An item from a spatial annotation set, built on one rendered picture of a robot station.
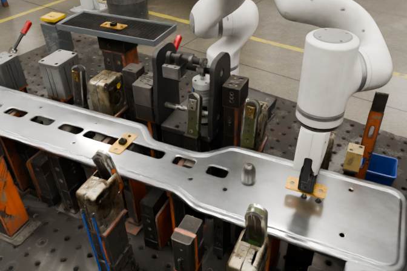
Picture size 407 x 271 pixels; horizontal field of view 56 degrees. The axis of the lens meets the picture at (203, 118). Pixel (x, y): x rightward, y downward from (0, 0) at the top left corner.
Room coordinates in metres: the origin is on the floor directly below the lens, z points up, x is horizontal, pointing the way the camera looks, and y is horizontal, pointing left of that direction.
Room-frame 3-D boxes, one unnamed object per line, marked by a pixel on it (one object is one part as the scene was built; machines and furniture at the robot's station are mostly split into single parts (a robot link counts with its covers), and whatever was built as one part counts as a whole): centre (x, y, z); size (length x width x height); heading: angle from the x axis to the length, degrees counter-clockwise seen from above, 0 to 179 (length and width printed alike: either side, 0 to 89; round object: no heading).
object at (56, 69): (1.07, 0.43, 0.90); 0.13 x 0.10 x 0.41; 154
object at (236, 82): (0.87, -0.09, 0.91); 0.07 x 0.05 x 0.42; 154
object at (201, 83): (0.92, 0.03, 0.94); 0.18 x 0.13 x 0.49; 64
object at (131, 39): (1.18, 0.27, 1.16); 0.37 x 0.14 x 0.02; 64
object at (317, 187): (0.57, -0.21, 1.03); 0.08 x 0.04 x 0.01; 64
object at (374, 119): (0.67, -0.37, 0.95); 0.03 x 0.01 x 0.50; 64
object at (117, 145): (0.78, 0.21, 1.01); 0.08 x 0.04 x 0.01; 154
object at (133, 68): (1.01, 0.20, 0.90); 0.05 x 0.05 x 0.40; 64
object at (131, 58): (1.18, 0.27, 0.92); 0.10 x 0.08 x 0.45; 64
